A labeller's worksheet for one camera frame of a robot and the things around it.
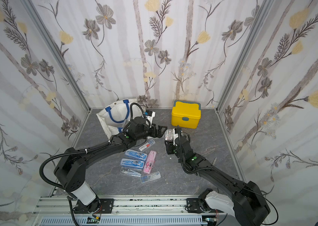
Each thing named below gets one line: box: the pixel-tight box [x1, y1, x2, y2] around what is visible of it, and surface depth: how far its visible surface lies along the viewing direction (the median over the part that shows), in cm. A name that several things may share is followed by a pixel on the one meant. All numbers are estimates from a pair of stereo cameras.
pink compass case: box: [143, 150, 158, 175], surface depth 92 cm
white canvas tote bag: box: [95, 98, 146, 139], surface depth 98 cm
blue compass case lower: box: [119, 158, 145, 170], surface depth 90 cm
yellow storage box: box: [171, 100, 202, 130], surface depth 104 cm
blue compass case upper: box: [125, 149, 148, 161], surface depth 95 cm
